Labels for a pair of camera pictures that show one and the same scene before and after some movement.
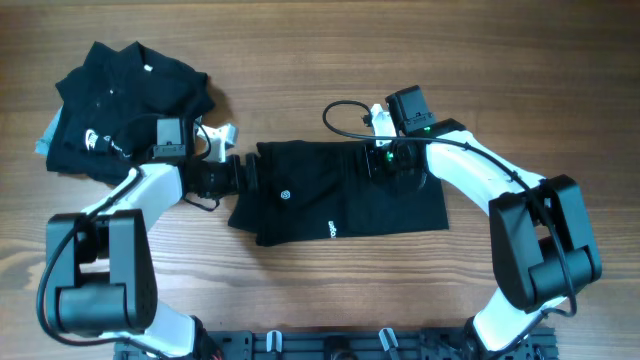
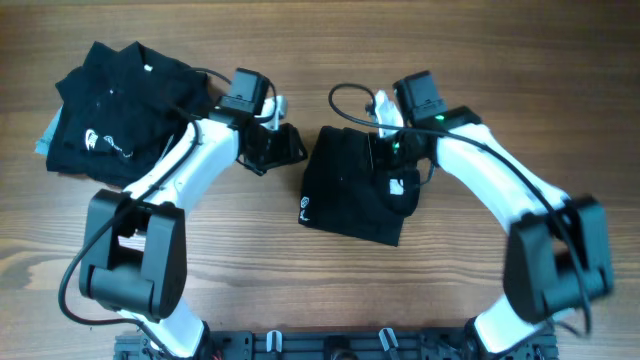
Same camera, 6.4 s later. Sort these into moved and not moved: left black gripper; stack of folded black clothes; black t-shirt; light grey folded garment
Moved: left black gripper; black t-shirt
Not moved: light grey folded garment; stack of folded black clothes
